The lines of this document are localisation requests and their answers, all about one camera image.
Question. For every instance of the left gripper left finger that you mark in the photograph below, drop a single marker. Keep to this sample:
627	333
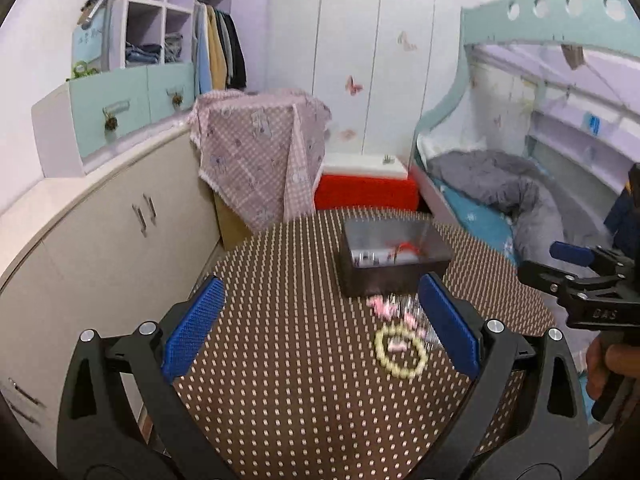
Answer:
120	416

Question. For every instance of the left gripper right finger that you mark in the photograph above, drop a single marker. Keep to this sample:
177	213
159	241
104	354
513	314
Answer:
545	436

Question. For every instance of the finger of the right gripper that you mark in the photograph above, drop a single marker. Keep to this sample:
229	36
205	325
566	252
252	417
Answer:
577	255

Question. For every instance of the dark metal jewelry box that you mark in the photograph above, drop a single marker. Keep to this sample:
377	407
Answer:
363	266

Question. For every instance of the person's right hand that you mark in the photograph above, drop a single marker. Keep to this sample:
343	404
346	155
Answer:
602	362

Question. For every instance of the grey duvet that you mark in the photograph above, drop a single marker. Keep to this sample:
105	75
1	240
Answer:
541	210

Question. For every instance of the blue bed sheet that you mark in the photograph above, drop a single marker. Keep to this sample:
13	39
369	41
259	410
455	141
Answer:
483	222

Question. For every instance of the beige cabinet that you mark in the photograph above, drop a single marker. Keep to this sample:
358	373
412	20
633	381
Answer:
129	249

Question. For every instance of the brown polka dot tablecloth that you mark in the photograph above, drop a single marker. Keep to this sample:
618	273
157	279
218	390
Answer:
288	385

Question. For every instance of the red storage bench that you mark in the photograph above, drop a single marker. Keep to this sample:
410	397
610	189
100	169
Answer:
376	181

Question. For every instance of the white wardrobe with butterflies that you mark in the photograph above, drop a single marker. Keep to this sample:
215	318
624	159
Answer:
378	65

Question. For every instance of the teal drawer unit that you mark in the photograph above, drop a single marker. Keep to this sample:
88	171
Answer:
88	121

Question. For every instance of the pink checkered cover cloth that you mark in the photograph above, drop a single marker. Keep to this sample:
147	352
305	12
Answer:
261	153

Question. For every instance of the hanging clothes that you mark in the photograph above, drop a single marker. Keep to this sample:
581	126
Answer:
218	59

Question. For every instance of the lilac open shelf unit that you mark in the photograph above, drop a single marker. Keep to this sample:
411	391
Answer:
143	32

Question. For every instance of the grey curved metal pole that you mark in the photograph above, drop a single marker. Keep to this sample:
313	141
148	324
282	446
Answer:
107	6

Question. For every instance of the pink charm keychain cluster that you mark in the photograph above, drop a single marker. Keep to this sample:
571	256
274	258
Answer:
406	311

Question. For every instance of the red string jewelry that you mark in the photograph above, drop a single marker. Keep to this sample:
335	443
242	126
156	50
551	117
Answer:
404	248

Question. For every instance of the teal bunk bed frame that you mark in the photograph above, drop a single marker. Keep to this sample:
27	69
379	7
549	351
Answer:
610	26

